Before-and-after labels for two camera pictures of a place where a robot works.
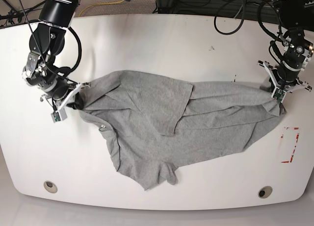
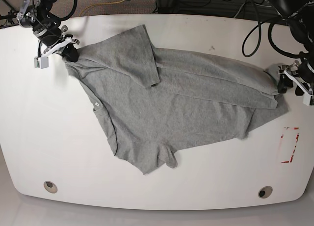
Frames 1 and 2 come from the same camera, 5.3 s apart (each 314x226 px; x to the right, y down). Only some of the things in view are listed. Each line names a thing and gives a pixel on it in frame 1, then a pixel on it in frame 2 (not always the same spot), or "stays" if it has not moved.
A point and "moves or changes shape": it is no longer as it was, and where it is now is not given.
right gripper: x=50 y=80 -> x=52 y=39
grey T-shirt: x=157 y=124 moves or changes shape
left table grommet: x=50 y=187 stays
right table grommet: x=265 y=191 stays
